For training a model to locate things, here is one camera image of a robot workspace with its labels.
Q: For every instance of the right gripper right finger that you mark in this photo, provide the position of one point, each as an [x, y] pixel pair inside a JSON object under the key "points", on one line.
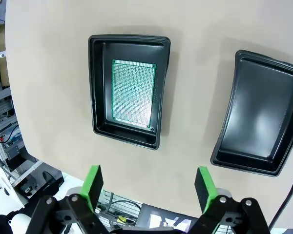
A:
{"points": [[207, 192]]}

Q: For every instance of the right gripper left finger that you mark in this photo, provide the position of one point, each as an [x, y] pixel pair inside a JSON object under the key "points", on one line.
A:
{"points": [[90, 192]]}

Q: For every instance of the black plastic ESD tray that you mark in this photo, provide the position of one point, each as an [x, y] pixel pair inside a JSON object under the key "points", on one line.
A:
{"points": [[95, 85], [258, 109]]}

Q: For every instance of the green perforated circuit board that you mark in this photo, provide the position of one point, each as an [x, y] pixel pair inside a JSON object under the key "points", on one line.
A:
{"points": [[131, 97]]}

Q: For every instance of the aluminium profile frame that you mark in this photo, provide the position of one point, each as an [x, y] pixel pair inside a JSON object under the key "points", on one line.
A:
{"points": [[0, 97]]}

